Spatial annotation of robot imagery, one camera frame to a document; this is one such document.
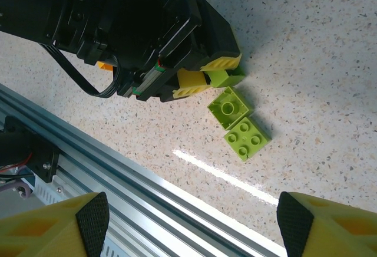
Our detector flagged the aluminium front rail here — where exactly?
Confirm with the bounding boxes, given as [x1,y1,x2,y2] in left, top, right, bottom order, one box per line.
[0,83,298,257]

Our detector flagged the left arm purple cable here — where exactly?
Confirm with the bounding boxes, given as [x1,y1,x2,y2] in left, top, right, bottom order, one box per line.
[0,182,32,200]

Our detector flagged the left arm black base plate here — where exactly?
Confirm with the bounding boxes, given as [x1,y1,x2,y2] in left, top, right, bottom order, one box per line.
[4,115,61,184]

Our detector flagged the black flat cable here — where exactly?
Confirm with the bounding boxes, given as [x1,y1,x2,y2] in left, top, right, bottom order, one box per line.
[41,43,122,98]

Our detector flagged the green long lego brick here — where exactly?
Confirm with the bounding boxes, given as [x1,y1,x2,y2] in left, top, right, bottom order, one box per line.
[207,65,246,88]

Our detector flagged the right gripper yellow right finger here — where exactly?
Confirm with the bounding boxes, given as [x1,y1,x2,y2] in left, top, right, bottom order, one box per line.
[277,191,377,257]

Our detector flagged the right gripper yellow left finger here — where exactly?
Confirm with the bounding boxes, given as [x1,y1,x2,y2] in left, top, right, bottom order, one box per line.
[0,192,110,257]

